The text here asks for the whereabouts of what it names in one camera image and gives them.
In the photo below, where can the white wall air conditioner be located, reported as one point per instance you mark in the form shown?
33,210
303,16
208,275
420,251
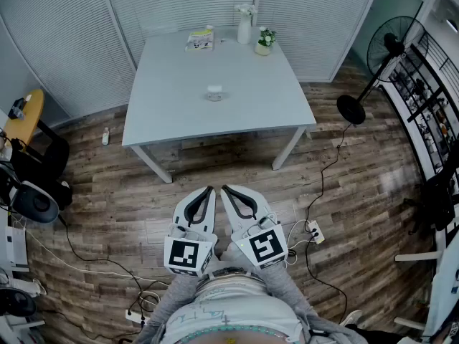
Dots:
446,13

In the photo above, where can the white table leg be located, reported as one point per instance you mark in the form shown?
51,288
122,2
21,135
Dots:
154,165
287,149

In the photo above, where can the small black device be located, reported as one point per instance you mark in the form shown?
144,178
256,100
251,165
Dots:
17,108

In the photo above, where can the small white bottle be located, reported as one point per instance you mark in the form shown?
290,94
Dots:
105,138

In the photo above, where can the snakeskin pattern belt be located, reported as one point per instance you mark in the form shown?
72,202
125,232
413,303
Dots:
233,271

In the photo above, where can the small white case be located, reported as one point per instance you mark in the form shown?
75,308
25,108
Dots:
214,91

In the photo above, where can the white and black headset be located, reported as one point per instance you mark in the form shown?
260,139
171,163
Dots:
36,203

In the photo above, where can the person's left forearm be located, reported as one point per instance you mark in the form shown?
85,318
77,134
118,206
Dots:
172,299

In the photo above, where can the person's white printed top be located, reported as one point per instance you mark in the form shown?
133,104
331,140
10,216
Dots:
233,299

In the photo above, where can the black white display shelf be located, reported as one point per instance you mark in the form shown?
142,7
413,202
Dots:
423,95

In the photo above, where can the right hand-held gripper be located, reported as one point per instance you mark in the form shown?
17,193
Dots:
267,247

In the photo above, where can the white ceramic vase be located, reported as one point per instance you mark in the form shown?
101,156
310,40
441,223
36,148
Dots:
244,32

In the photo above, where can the black stool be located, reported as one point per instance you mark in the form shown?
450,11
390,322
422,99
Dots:
54,156

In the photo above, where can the person's gray cardigan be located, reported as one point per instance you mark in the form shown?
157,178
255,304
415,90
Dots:
333,330

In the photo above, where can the white desk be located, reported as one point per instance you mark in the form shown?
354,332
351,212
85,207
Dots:
441,289

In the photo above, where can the potted white-flower plant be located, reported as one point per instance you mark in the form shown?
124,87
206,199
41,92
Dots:
263,48

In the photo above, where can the green yellow cover book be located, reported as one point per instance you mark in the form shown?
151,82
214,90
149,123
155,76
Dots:
199,41

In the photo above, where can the black office chair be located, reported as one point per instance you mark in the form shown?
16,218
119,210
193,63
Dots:
441,192

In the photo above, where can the white power strip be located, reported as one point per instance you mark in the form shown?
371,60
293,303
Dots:
315,231
136,317

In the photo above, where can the person's right forearm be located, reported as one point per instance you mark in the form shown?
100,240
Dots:
287,289

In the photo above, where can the black standing fan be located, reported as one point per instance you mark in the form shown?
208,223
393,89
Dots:
394,45

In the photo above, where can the yellow round table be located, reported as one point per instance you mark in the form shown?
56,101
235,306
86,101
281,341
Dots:
30,117

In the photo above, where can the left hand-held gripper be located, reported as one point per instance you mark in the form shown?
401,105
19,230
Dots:
183,253

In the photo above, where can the person's pale trousers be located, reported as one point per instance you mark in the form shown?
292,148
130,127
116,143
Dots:
229,258

